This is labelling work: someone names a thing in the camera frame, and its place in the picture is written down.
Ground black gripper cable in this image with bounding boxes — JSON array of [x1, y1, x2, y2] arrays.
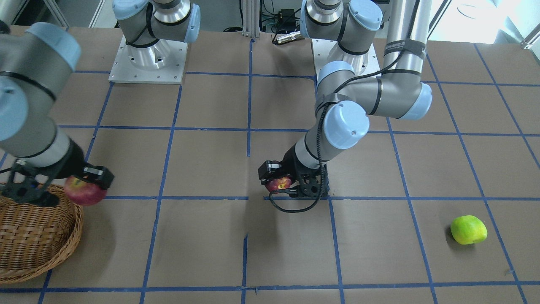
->
[[268, 0, 422, 213]]

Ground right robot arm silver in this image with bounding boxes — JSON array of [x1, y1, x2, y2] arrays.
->
[[0, 0, 201, 206]]

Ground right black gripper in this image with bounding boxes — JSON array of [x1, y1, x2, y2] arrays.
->
[[1, 140, 115, 207]]

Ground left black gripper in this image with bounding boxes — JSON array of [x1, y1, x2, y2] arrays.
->
[[258, 148, 329, 199]]

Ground green apple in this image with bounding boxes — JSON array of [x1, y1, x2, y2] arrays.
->
[[451, 215, 488, 245]]

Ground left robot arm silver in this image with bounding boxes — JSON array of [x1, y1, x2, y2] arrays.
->
[[258, 0, 432, 198]]

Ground dark red apple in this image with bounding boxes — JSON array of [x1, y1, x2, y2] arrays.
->
[[265, 176, 292, 192]]

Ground silver cylinder connector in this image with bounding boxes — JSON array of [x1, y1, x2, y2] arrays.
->
[[272, 31, 305, 46]]

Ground wicker basket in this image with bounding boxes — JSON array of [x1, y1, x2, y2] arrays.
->
[[0, 184, 84, 284]]

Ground aluminium frame post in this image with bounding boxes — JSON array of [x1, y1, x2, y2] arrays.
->
[[240, 0, 261, 40]]

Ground black power adapter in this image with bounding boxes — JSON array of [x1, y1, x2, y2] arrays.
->
[[278, 8, 296, 27]]

